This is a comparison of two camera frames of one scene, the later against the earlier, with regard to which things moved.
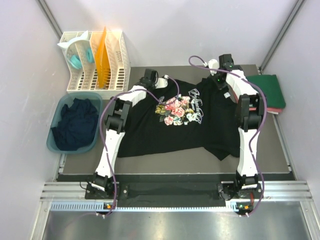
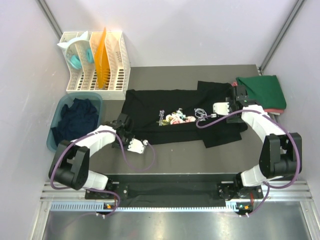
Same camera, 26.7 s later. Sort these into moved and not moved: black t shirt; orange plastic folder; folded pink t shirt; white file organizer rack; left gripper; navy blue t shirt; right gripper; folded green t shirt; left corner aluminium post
Moved: right gripper; left gripper; black t shirt
Not moved: white file organizer rack; left corner aluminium post; folded green t shirt; folded pink t shirt; navy blue t shirt; orange plastic folder
